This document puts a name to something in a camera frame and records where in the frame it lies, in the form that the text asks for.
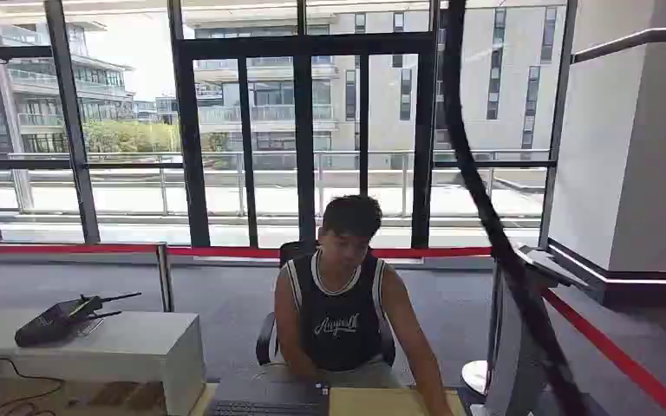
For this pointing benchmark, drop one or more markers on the white low cabinet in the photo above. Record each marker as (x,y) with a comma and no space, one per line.
(126,350)

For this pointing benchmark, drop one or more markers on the grey wall handrail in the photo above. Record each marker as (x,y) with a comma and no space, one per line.
(632,41)

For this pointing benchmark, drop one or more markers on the steel barrier post base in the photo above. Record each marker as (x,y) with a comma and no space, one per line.
(475,376)

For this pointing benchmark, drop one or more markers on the steel barrier post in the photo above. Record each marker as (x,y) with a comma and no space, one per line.
(164,278)

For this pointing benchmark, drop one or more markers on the person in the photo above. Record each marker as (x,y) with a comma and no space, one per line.
(333,321)

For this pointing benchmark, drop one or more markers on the grey computer monitor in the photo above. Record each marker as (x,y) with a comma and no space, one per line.
(511,350)

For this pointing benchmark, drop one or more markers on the dark laptop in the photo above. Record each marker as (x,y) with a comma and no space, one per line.
(267,399)

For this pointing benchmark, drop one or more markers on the red barrier belt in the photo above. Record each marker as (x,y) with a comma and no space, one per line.
(620,359)

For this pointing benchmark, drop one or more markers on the black office chair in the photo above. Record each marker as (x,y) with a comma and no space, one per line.
(265,344)

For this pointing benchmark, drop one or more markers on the black wifi router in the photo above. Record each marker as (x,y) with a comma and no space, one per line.
(57,321)

